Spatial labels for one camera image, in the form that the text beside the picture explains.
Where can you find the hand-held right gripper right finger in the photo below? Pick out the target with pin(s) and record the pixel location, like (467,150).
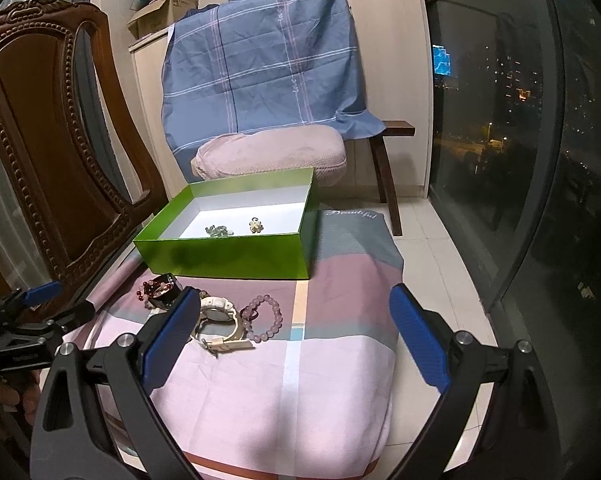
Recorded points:
(420,340)

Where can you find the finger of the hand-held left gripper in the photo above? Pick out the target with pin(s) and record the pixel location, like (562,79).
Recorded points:
(70,316)
(43,292)

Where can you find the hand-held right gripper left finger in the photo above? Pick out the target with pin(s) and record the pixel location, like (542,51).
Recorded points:
(168,340)

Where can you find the black wristwatch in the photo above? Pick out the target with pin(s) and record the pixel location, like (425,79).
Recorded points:
(163,301)

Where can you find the white wristwatch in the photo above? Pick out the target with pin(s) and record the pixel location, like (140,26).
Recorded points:
(225,310)

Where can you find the green cardboard box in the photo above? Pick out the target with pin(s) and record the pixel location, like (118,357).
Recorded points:
(220,257)

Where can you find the person's left hand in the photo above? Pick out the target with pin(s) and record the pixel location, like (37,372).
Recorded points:
(3,400)

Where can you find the pink striped cloth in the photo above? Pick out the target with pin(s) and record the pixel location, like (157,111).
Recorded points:
(330,385)

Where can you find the gold flower pendant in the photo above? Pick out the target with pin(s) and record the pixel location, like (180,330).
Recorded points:
(254,226)

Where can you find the carved wooden chair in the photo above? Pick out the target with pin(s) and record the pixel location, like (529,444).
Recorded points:
(40,135)

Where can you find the dark wooden bench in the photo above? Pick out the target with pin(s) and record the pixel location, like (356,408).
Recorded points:
(383,170)

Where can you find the pink pillow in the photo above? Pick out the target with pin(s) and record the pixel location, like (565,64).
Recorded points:
(270,152)

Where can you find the blue plaid cloth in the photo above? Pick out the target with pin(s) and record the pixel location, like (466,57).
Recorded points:
(260,60)

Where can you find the brown cardboard box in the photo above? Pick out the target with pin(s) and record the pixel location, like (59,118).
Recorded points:
(155,15)

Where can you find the dark window frame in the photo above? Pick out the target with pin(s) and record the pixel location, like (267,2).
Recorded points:
(550,160)

